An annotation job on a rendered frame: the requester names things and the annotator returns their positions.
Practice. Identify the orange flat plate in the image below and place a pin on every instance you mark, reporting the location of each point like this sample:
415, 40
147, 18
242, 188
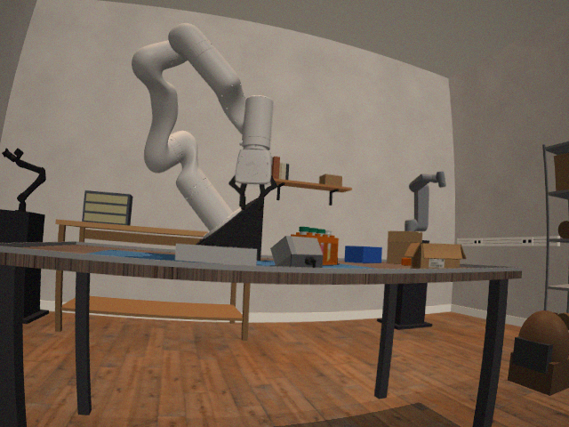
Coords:
325, 239

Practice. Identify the white key housing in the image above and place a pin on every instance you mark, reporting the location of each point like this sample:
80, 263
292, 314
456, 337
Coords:
297, 252

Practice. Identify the blue open bin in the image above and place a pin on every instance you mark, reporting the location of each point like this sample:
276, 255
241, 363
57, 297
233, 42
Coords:
363, 254

